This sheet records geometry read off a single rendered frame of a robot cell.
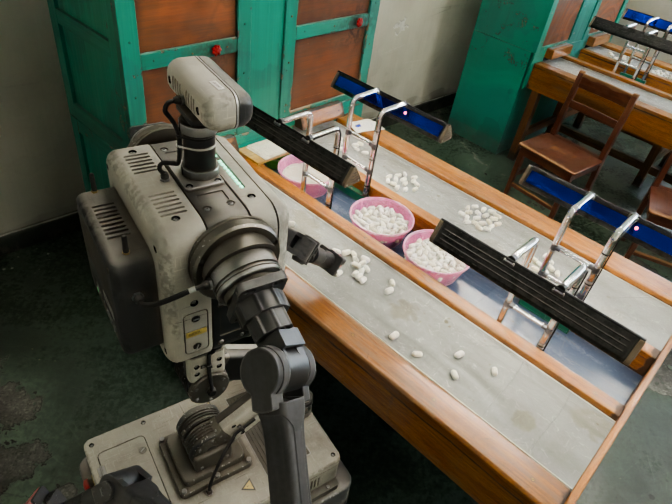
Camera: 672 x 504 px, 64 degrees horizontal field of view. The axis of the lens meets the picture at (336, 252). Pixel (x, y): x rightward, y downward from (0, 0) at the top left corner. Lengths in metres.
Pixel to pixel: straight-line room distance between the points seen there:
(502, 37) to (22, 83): 3.20
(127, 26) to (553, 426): 1.82
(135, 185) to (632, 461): 2.38
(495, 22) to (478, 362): 3.19
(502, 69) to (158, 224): 3.82
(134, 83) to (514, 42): 3.03
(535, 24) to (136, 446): 3.69
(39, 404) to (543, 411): 1.92
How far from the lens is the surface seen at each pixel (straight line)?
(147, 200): 0.98
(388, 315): 1.80
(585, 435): 1.75
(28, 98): 2.96
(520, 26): 4.41
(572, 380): 1.83
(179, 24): 2.16
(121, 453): 1.80
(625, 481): 2.73
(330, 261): 1.71
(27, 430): 2.51
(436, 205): 2.39
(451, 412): 1.59
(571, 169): 3.71
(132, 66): 2.09
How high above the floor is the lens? 2.00
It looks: 39 degrees down
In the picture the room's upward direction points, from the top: 9 degrees clockwise
